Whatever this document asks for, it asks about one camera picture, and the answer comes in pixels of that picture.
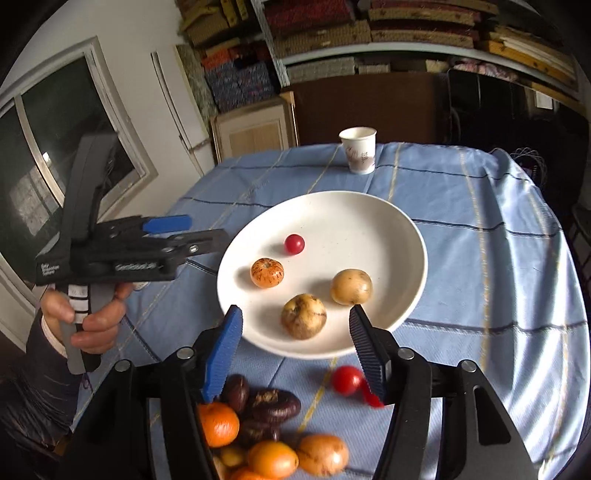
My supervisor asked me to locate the white plate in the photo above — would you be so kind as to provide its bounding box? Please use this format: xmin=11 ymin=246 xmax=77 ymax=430
xmin=217 ymin=191 xmax=428 ymax=360

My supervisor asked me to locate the stack of patterned boxes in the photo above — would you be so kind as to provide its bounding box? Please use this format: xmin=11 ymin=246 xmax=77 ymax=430
xmin=263 ymin=0 xmax=578 ymax=81
xmin=286 ymin=55 xmax=451 ymax=85
xmin=178 ymin=0 xmax=280 ymax=114

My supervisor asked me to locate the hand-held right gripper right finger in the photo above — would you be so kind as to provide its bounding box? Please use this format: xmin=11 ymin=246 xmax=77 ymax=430
xmin=348 ymin=305 xmax=540 ymax=480

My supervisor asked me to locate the person's left forearm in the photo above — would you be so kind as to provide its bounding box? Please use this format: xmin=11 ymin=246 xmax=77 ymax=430
xmin=0 ymin=314 xmax=90 ymax=464

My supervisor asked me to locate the wire mesh object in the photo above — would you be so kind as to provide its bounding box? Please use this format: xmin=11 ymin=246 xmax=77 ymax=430
xmin=508 ymin=147 xmax=550 ymax=185

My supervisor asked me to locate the person's left hand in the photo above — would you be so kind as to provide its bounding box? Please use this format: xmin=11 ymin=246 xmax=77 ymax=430
xmin=41 ymin=282 xmax=136 ymax=355

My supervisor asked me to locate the white metal shelf rack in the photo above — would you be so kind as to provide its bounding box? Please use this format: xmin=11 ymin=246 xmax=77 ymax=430
xmin=252 ymin=0 xmax=583 ymax=100

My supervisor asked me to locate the speckled small mandarin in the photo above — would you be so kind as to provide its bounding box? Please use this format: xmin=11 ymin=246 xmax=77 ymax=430
xmin=250 ymin=257 xmax=284 ymax=289

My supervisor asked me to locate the white leaning board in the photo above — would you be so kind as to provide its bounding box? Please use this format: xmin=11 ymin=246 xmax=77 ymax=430
xmin=151 ymin=46 xmax=211 ymax=151

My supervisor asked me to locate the white paper cup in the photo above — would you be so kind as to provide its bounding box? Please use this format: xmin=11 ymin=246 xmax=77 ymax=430
xmin=338 ymin=126 xmax=378 ymax=175

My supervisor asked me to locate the blue checked tablecloth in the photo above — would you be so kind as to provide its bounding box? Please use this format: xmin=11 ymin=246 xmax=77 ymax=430
xmin=74 ymin=141 xmax=591 ymax=480

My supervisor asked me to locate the small pale yellow fruit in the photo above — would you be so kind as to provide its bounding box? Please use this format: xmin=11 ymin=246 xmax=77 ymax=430
xmin=219 ymin=444 xmax=247 ymax=468

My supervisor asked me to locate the red grape tomato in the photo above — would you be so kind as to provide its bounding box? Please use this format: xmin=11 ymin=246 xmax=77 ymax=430
xmin=360 ymin=376 xmax=385 ymax=408

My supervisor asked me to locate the orange-brown round fruit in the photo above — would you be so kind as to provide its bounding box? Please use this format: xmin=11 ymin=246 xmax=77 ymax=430
xmin=296 ymin=434 xmax=350 ymax=477

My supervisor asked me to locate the dark brown wrinkled fruit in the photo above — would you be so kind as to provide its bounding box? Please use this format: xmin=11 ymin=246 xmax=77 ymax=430
xmin=238 ymin=419 xmax=281 ymax=448
xmin=224 ymin=374 xmax=250 ymax=415
xmin=252 ymin=389 xmax=302 ymax=424

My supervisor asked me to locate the brown wooden cabinet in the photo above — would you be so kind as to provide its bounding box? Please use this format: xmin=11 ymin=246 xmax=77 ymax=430
xmin=281 ymin=71 xmax=455 ymax=146

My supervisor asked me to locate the yellow-brown round fruit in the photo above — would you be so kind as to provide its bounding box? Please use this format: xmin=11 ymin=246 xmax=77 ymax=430
xmin=281 ymin=294 xmax=328 ymax=340
xmin=330 ymin=269 xmax=373 ymax=306

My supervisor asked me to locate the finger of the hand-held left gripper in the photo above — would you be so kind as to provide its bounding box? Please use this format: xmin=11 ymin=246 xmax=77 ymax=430
xmin=159 ymin=228 xmax=230 ymax=269
xmin=95 ymin=213 xmax=193 ymax=239

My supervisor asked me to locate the wooden picture frame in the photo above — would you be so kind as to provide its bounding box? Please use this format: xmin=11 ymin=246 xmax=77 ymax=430
xmin=210 ymin=92 xmax=301 ymax=164

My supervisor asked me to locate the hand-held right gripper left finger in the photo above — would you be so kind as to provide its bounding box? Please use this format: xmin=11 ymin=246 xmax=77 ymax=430
xmin=62 ymin=305 xmax=244 ymax=480

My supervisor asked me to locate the black glossy panel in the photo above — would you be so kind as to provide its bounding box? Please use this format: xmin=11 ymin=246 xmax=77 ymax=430
xmin=445 ymin=69 xmax=580 ymax=153

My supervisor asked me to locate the grey patterned panel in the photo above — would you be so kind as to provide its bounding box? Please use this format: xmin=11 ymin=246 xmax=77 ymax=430
xmin=175 ymin=44 xmax=218 ymax=123

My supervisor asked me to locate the white framed window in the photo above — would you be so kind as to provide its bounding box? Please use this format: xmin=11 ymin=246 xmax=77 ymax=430
xmin=0 ymin=37 xmax=158 ymax=333

